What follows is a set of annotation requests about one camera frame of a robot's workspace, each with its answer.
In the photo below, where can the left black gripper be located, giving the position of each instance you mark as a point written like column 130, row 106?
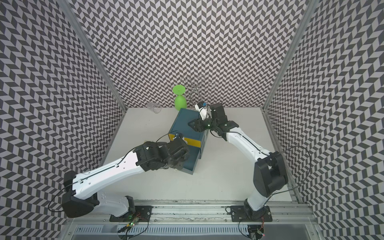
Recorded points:
column 180, row 164

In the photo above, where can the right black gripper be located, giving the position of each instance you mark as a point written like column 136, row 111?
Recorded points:
column 199, row 123

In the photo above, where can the yellow top drawer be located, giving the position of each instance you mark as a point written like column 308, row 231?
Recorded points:
column 190, row 142

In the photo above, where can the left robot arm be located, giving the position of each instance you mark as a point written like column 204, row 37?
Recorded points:
column 84, row 193

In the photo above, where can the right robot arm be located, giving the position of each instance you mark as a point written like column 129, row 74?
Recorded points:
column 270, row 172

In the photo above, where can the teal plastic drawer cabinet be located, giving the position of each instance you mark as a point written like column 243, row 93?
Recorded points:
column 180, row 125

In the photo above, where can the green plastic goblet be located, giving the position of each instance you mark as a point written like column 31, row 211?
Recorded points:
column 180, row 100

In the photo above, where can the clear glass cup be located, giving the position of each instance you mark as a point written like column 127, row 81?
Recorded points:
column 154, row 107

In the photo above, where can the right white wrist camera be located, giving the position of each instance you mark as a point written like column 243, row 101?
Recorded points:
column 203, row 109

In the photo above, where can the silver wire stand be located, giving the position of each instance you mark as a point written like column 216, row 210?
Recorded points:
column 198, row 88

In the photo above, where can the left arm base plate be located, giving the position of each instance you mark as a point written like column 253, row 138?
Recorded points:
column 130, row 213

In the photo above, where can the aluminium front rail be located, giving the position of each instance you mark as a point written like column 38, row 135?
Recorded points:
column 187, row 219

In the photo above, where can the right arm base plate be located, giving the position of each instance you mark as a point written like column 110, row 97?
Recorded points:
column 243, row 213

